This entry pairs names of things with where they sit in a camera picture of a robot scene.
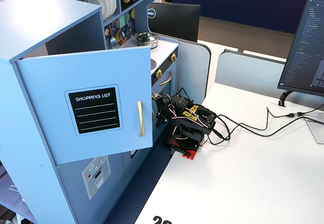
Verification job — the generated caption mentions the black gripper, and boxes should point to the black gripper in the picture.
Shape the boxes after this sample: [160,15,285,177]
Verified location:
[155,99,178,129]

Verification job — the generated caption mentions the blue shopping list cabinet door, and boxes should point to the blue shopping list cabinet door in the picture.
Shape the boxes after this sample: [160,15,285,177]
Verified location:
[15,45,154,165]

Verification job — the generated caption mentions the blue toy kitchen cabinet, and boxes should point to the blue toy kitchen cabinet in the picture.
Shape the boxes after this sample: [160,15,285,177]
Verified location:
[0,0,179,224]

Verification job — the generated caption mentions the red table clamp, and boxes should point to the red table clamp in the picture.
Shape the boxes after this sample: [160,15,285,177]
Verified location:
[182,148,199,161]

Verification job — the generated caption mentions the gray-blue desk divider panel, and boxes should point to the gray-blue desk divider panel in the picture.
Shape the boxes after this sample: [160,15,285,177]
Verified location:
[176,40,212,102]
[215,49,287,93]

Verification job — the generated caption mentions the gray toy pot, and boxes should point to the gray toy pot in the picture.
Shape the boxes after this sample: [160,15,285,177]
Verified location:
[134,32,160,51]

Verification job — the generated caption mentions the black Dell monitor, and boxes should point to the black Dell monitor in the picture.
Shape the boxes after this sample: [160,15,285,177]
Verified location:
[147,2,201,43]

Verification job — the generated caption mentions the white stacked plates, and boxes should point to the white stacked plates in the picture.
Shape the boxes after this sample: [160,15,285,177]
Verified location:
[97,0,117,21]

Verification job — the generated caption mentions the black monitor showing code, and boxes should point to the black monitor showing code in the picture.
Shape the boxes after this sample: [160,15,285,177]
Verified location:
[277,0,324,95]

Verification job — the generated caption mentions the gold cabinet door handle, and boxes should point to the gold cabinet door handle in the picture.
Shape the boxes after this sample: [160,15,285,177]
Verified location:
[137,100,145,137]

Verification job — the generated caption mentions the gold oven door handle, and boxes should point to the gold oven door handle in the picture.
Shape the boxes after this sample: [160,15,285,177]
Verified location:
[159,70,174,87]

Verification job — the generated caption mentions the white desk cable grommet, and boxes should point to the white desk cable grommet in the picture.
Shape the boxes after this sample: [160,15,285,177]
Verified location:
[267,98,292,108]

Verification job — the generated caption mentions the black cable with connector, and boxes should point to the black cable with connector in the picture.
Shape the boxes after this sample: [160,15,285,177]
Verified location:
[266,106,324,120]

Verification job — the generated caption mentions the gray monitor base plate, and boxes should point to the gray monitor base plate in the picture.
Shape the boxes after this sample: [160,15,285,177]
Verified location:
[303,116,324,145]

